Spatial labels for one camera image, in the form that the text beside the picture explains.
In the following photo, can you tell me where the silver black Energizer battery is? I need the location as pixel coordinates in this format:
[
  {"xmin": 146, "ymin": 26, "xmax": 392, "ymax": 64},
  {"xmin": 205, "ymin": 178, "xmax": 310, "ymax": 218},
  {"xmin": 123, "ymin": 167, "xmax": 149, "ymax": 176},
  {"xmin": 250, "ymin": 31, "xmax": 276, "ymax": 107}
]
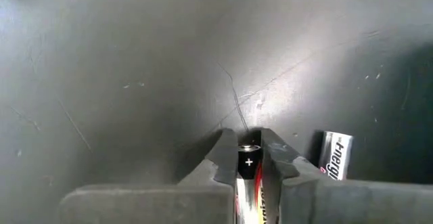
[
  {"xmin": 235, "ymin": 143, "xmax": 269, "ymax": 224},
  {"xmin": 318, "ymin": 130, "xmax": 354, "ymax": 181}
]

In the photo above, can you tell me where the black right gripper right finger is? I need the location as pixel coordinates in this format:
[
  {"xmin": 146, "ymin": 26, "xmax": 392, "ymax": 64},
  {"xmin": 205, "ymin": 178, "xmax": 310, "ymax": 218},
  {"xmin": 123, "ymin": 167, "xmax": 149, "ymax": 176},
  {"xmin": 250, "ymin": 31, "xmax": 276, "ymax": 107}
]
[{"xmin": 260, "ymin": 127, "xmax": 433, "ymax": 224}]

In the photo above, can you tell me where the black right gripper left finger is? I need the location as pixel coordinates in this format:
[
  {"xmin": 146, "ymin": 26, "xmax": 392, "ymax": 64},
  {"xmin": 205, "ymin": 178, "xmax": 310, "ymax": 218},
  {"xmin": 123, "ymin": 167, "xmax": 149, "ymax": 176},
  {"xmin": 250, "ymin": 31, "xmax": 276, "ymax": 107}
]
[{"xmin": 59, "ymin": 127, "xmax": 239, "ymax": 224}]

